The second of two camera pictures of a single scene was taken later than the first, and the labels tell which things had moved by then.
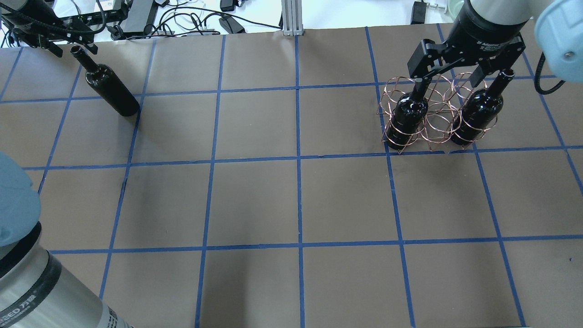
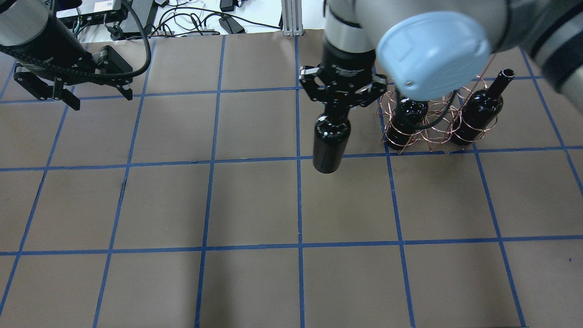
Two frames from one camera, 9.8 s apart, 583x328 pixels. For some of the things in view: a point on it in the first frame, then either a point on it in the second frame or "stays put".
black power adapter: [231, 25] stays put
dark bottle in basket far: [410, 113] stays put
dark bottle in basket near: [480, 110] stays put
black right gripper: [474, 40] to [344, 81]
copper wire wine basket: [435, 113] stays put
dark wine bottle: [105, 81] to [332, 130]
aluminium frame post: [292, 17] stays put
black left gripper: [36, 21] to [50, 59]
